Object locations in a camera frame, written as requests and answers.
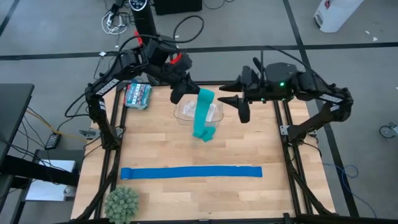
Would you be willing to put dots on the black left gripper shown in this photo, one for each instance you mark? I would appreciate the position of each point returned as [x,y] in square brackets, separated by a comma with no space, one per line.
[174,74]

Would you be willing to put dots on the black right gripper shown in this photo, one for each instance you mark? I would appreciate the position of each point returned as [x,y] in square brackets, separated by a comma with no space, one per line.
[255,87]

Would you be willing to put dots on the teal elastic bandage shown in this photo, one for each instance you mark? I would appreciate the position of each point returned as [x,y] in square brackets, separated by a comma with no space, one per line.
[203,115]

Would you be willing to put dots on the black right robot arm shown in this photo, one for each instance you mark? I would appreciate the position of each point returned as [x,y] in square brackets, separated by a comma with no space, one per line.
[329,99]

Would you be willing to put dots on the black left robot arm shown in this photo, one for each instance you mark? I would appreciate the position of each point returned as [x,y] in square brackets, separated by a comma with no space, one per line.
[107,85]

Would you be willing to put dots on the teal bandage package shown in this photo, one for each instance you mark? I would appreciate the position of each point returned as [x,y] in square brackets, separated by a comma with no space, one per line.
[138,96]

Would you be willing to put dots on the blue elastic bandage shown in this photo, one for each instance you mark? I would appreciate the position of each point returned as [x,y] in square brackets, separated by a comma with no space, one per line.
[192,172]

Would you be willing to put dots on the clear plastic bag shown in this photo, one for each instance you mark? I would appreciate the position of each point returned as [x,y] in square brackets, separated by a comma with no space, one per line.
[189,109]

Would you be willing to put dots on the clear plastic container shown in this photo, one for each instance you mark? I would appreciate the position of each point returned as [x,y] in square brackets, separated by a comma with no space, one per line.
[183,119]

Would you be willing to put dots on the black tower fan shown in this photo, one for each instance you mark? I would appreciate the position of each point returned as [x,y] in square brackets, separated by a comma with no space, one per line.
[144,18]

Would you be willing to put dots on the black box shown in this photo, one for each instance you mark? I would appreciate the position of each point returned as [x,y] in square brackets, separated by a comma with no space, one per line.
[177,6]

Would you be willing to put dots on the white power strip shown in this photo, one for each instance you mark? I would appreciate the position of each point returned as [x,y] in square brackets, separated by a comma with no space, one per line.
[109,20]

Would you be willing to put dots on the white trash bin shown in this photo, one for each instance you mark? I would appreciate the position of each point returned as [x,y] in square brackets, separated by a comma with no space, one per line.
[337,15]

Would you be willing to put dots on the green spiky ball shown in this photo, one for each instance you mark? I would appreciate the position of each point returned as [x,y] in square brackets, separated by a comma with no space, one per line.
[122,205]

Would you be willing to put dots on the black power adapter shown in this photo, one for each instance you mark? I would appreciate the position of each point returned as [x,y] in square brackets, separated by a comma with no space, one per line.
[53,141]

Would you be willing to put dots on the grey caster wheel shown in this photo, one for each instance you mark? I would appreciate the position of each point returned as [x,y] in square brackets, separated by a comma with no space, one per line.
[388,131]

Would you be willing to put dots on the silver round can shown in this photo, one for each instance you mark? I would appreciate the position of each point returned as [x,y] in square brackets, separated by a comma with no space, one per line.
[69,191]

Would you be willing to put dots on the black overhead crossbar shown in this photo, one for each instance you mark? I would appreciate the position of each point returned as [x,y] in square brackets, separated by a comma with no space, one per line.
[342,220]

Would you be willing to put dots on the white box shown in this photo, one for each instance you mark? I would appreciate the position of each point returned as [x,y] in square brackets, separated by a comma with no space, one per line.
[46,191]

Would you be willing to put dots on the black desk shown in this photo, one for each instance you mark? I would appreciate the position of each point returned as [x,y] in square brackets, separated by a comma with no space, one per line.
[12,109]

